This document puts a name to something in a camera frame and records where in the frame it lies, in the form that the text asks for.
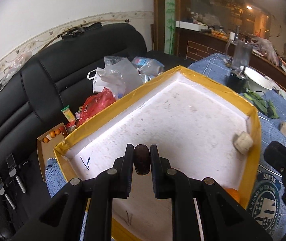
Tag large beige foam chunk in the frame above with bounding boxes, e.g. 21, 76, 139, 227
279, 121, 286, 136

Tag cardboard box with oranges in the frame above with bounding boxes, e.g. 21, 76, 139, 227
36, 123, 66, 182

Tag black box device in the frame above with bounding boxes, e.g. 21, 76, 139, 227
227, 70, 246, 94

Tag clear glass pitcher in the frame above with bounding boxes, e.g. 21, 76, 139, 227
223, 39, 253, 73

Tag white enamel basin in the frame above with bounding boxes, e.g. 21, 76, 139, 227
240, 66, 273, 93

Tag green leaves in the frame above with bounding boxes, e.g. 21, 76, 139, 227
243, 90, 279, 119

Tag orange mandarin in tray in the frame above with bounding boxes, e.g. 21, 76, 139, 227
225, 188, 241, 203

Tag yellow-rimmed white foam tray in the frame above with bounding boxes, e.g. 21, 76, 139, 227
54, 66, 261, 240

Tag wooden cabinet counter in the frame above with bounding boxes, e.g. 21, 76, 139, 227
175, 21, 286, 101

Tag black leather sofa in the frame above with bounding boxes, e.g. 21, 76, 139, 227
0, 23, 191, 240

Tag pink plastic bag on counter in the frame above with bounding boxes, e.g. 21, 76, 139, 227
251, 37, 279, 66

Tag red plastic bag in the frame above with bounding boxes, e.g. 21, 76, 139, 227
77, 88, 116, 127

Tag dark red jujube fruit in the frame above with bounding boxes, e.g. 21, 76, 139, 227
133, 144, 151, 176

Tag grey plastic bag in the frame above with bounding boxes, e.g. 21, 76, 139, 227
87, 55, 165, 99

